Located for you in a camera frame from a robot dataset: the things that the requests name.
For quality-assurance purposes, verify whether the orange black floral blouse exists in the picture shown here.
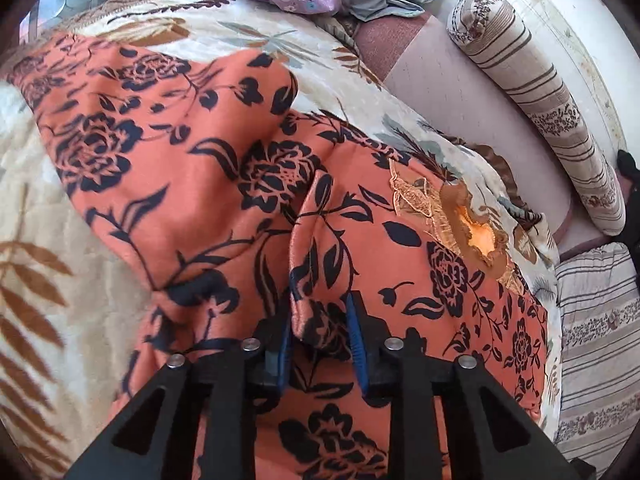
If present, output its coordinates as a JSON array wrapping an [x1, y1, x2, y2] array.
[[4, 34, 549, 479]]

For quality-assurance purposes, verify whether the black clothing pile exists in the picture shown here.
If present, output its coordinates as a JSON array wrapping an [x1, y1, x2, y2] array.
[[617, 150, 640, 252]]

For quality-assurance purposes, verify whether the cream leaf-print fleece blanket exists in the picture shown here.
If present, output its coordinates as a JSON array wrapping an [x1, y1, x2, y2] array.
[[1, 0, 561, 479]]

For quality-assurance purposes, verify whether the striped floral cushion right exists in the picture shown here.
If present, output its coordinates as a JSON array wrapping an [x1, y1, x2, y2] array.
[[555, 243, 639, 476]]

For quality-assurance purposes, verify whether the pink mauve long pillow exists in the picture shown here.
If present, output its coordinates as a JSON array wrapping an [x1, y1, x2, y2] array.
[[355, 14, 609, 259]]

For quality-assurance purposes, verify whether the striped floral bolster pillow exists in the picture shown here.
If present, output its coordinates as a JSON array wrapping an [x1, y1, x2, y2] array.
[[447, 0, 626, 236]]

